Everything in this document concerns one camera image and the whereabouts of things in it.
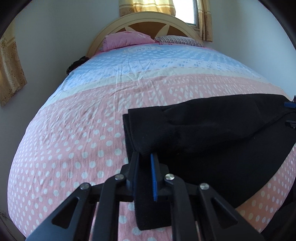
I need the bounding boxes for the cream wooden headboard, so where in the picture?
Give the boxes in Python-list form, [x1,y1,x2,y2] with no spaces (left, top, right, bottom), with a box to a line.
[86,11,203,58]

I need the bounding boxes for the pink pillow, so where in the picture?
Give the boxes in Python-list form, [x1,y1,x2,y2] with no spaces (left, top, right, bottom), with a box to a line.
[101,31,155,51]

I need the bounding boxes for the striped pillow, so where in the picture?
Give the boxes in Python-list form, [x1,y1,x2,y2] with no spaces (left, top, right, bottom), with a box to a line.
[154,35,204,47]

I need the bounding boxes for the pink blue dotted bedspread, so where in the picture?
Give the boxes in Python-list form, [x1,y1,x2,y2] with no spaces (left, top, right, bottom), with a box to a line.
[8,44,284,236]

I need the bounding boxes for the yellow curtain side window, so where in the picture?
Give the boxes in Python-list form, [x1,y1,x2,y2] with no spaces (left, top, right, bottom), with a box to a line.
[0,21,27,107]

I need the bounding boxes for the yellow curtain behind headboard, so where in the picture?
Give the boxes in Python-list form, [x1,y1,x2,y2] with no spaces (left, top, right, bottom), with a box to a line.
[119,0,176,16]

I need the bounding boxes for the yellow curtain right of window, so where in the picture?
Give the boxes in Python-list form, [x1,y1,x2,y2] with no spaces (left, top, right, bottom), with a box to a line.
[197,0,213,42]

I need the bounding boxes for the window behind headboard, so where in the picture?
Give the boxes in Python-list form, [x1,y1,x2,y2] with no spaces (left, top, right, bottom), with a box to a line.
[173,0,199,30]

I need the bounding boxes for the black pants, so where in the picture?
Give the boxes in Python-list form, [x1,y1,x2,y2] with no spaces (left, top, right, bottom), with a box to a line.
[123,94,295,207]

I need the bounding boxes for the dark clothing beside bed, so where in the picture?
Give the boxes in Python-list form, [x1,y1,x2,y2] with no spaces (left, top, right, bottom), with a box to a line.
[66,56,89,75]

